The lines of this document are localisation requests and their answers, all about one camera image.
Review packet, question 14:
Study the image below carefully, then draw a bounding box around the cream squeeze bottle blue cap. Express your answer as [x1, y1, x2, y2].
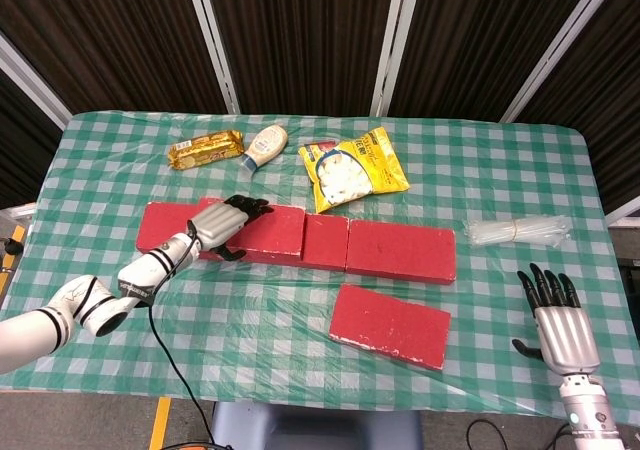
[238, 124, 290, 175]

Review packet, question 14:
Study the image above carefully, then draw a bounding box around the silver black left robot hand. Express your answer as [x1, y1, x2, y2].
[186, 194, 275, 262]

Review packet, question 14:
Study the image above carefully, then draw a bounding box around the green white checked tablecloth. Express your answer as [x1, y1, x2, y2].
[0, 111, 640, 416]

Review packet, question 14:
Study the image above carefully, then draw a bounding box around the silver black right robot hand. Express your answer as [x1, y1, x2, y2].
[511, 263, 601, 377]

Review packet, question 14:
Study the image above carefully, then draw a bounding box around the yellow snack bag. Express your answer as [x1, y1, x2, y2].
[298, 126, 411, 215]

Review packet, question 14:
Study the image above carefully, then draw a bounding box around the gold biscuit packet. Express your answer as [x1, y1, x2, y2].
[167, 129, 245, 171]

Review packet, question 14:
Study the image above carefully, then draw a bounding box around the bundle of clear plastic sticks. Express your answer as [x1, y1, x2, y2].
[462, 214, 572, 248]

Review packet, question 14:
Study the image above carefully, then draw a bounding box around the red brick with scuffed edges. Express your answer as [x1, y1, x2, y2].
[328, 283, 452, 371]
[198, 197, 307, 267]

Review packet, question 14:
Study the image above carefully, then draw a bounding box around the black knob on stand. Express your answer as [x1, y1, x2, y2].
[0, 237, 26, 272]

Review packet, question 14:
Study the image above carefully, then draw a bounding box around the black floor cable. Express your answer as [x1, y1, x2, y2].
[467, 418, 571, 450]

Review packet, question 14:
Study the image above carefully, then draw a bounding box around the white partition frame post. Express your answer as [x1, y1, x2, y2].
[605, 194, 640, 227]
[499, 0, 629, 124]
[0, 32, 74, 131]
[182, 0, 242, 115]
[370, 0, 425, 117]

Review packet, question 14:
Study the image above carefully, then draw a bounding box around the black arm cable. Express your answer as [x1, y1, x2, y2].
[147, 222, 217, 450]

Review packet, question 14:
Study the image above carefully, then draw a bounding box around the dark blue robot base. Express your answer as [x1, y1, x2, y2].
[208, 402, 425, 450]

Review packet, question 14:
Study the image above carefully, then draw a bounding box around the red rectangular brick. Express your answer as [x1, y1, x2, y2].
[345, 218, 458, 286]
[302, 213, 350, 271]
[135, 201, 206, 256]

